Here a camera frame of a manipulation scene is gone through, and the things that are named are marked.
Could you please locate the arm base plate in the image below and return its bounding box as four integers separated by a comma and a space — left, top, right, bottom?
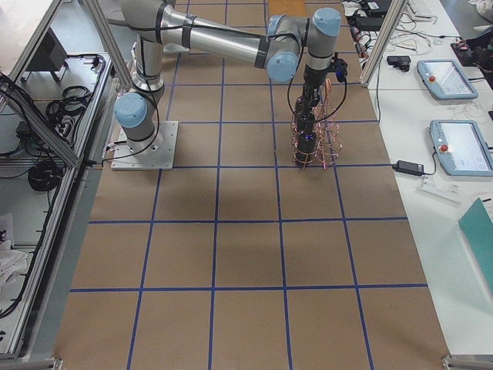
111, 120, 179, 170

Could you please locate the aluminium frame post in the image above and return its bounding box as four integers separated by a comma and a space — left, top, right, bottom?
360, 0, 407, 88

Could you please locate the upper teach pendant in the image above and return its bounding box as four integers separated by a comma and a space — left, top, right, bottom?
417, 59, 478, 100

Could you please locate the dark wine bottle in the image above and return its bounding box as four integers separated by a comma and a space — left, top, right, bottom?
294, 97, 317, 167

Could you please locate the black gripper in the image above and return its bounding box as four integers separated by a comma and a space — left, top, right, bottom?
302, 67, 327, 109

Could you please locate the teal folder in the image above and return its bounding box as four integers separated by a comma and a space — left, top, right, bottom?
458, 198, 492, 291

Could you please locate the teach pendant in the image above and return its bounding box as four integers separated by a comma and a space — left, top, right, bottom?
417, 59, 478, 100
429, 119, 492, 177

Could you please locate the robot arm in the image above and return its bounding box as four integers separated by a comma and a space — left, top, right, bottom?
120, 1, 347, 163

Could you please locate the lower teach pendant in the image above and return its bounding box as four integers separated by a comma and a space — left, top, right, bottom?
429, 119, 492, 177

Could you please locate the white crumpled cloth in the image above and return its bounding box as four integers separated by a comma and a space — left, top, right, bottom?
0, 214, 29, 298

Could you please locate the copper wire basket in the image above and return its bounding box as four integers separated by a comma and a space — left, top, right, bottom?
291, 78, 342, 169

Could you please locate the small black adapter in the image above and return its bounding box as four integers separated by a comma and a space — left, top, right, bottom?
392, 160, 424, 177

